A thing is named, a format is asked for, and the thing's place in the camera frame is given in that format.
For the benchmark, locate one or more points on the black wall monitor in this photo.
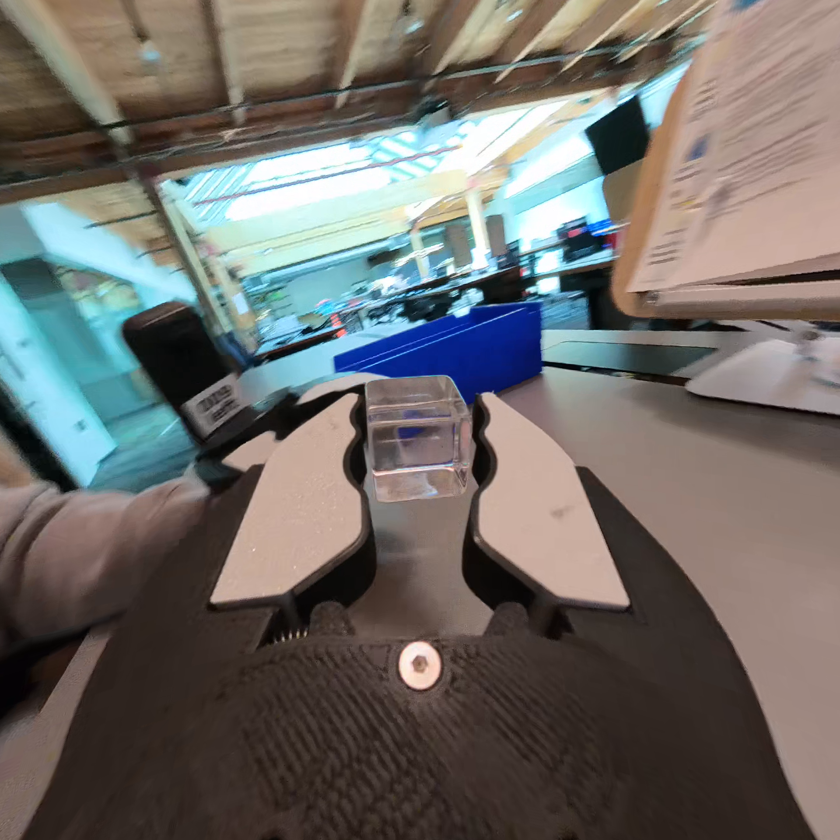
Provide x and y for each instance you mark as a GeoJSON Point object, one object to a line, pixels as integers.
{"type": "Point", "coordinates": [617, 134]}

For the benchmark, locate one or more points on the person's left forearm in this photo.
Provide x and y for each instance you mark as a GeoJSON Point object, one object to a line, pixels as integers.
{"type": "Point", "coordinates": [79, 558]}

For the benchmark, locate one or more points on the clear acrylic cube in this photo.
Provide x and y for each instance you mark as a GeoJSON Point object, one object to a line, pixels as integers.
{"type": "Point", "coordinates": [420, 433]}

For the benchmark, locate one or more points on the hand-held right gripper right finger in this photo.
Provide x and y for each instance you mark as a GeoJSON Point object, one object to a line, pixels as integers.
{"type": "Point", "coordinates": [544, 518]}

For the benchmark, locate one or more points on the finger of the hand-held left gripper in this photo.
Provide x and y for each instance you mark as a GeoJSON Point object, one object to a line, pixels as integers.
{"type": "Point", "coordinates": [328, 388]}
{"type": "Point", "coordinates": [249, 453]}

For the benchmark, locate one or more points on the grey desk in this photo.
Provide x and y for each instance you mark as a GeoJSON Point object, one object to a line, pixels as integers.
{"type": "Point", "coordinates": [689, 512]}

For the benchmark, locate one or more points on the blue plastic bin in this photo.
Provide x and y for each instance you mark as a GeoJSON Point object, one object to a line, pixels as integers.
{"type": "Point", "coordinates": [459, 348]}

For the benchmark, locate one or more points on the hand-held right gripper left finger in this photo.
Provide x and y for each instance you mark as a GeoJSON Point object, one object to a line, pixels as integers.
{"type": "Point", "coordinates": [289, 512]}

